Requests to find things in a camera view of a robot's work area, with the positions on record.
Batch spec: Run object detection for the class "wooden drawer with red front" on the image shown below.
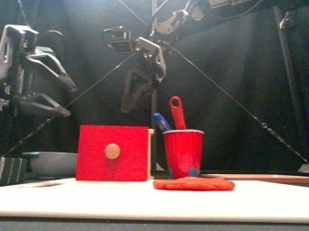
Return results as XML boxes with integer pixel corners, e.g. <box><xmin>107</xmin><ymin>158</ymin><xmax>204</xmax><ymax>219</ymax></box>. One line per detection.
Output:
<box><xmin>76</xmin><ymin>125</ymin><xmax>150</xmax><ymax>182</ymax></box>

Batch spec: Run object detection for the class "grey-blue bowl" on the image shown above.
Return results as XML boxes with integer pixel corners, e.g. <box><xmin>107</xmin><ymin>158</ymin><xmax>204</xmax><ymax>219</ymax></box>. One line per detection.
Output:
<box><xmin>22</xmin><ymin>151</ymin><xmax>79</xmax><ymax>180</ymax></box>

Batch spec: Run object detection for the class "blue plastic utensil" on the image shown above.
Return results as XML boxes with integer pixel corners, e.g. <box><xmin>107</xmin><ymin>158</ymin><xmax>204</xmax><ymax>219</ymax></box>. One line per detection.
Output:
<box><xmin>153</xmin><ymin>112</ymin><xmax>174</xmax><ymax>133</ymax></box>

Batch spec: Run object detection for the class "red plastic cup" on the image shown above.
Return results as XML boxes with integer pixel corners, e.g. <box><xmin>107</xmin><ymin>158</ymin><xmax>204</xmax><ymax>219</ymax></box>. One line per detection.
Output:
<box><xmin>162</xmin><ymin>129</ymin><xmax>205</xmax><ymax>180</ymax></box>

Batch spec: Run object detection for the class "green white striped block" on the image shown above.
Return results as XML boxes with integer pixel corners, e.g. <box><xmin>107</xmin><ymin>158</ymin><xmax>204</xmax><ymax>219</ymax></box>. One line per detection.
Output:
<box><xmin>0</xmin><ymin>156</ymin><xmax>30</xmax><ymax>187</ymax></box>

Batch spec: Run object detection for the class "black flat stick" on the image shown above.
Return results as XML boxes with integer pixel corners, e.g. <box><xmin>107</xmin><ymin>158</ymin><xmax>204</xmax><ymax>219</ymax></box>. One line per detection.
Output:
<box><xmin>22</xmin><ymin>181</ymin><xmax>64</xmax><ymax>188</ymax></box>

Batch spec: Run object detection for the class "white cutting board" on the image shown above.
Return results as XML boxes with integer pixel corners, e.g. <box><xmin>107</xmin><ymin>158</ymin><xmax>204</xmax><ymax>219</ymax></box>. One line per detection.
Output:
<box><xmin>0</xmin><ymin>178</ymin><xmax>309</xmax><ymax>224</ymax></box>

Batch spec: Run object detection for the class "black metal frame post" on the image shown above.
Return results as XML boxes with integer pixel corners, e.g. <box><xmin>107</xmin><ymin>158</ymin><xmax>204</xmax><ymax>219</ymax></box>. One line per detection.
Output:
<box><xmin>151</xmin><ymin>0</ymin><xmax>159</xmax><ymax>173</ymax></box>
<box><xmin>274</xmin><ymin>5</ymin><xmax>308</xmax><ymax>158</ymax></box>

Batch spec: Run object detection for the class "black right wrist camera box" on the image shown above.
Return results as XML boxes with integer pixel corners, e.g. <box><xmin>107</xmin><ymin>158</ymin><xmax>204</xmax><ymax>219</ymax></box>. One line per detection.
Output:
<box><xmin>101</xmin><ymin>26</ymin><xmax>135</xmax><ymax>54</ymax></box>

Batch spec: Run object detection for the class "thin diagonal brace cable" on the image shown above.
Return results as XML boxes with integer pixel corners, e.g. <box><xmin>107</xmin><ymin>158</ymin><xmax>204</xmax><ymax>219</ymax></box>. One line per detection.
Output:
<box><xmin>0</xmin><ymin>52</ymin><xmax>141</xmax><ymax>157</ymax></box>
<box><xmin>117</xmin><ymin>0</ymin><xmax>309</xmax><ymax>165</ymax></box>

